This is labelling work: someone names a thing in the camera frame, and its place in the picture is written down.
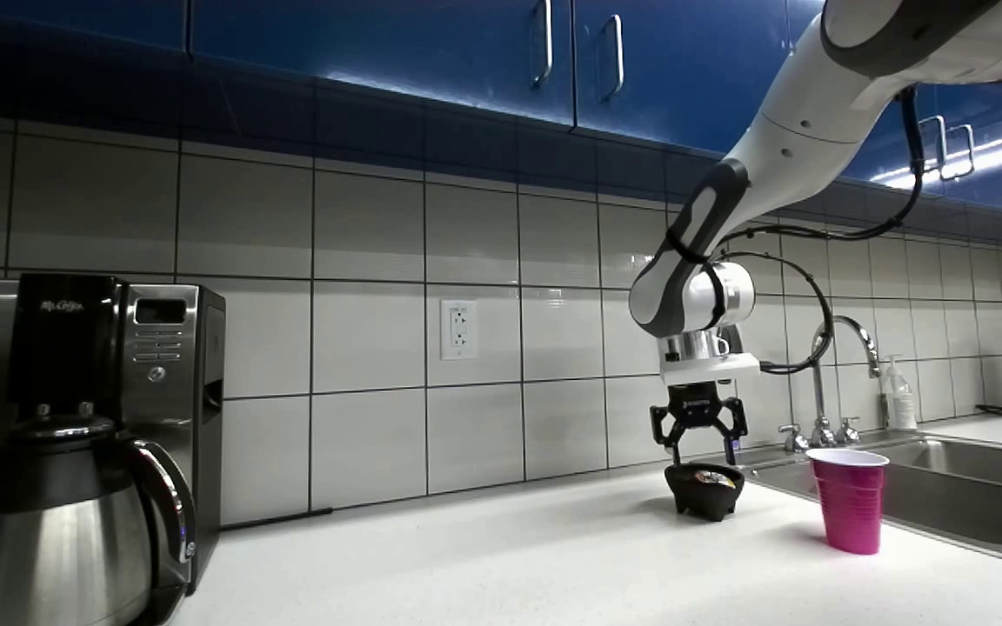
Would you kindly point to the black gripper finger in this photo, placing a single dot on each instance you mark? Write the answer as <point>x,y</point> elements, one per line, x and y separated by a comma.
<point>666,431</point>
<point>732,429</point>

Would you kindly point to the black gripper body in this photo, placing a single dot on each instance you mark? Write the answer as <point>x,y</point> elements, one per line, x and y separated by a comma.
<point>696,403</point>

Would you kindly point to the foil snack pack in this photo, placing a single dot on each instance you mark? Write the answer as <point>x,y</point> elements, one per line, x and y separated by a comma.
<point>712,477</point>

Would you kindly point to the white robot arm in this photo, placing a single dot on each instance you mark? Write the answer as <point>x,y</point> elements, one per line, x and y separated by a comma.
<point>845,66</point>

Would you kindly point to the black bowl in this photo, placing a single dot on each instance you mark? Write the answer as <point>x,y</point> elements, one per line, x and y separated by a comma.
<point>712,501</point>

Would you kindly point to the steel kitchen sink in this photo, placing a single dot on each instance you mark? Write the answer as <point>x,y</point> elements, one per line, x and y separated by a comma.
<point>943,488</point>

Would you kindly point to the blue upper cabinet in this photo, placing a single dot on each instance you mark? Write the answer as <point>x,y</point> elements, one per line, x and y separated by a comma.
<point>696,70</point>

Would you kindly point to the chrome sink faucet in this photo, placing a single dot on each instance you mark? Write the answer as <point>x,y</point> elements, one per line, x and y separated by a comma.
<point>843,387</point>

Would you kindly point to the pink plastic cup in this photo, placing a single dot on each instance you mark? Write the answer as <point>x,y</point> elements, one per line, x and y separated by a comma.
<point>849,488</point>

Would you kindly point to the clear soap bottle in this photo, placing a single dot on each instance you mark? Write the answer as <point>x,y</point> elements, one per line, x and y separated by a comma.
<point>898,402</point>

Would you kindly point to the black steel coffee maker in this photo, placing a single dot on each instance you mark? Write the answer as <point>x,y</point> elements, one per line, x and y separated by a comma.
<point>67,350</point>

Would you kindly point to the steel coffee carafe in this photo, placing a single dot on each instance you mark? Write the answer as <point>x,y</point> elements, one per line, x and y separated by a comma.
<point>94,530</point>

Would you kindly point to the white wall outlet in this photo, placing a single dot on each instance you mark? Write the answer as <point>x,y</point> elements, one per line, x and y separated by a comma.
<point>458,327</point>

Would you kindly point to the steel handles far cabinet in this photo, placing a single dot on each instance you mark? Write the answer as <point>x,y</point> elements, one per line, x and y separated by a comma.
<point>950,147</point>

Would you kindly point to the steel cabinet handle right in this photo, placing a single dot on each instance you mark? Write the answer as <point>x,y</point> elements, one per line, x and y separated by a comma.
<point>618,33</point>

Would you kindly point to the steel cabinet handle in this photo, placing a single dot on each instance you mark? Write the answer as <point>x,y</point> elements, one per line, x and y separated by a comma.
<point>618,33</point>
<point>547,44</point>

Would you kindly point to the steel cabinet handle left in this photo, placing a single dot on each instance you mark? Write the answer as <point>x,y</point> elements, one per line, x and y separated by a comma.
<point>547,44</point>

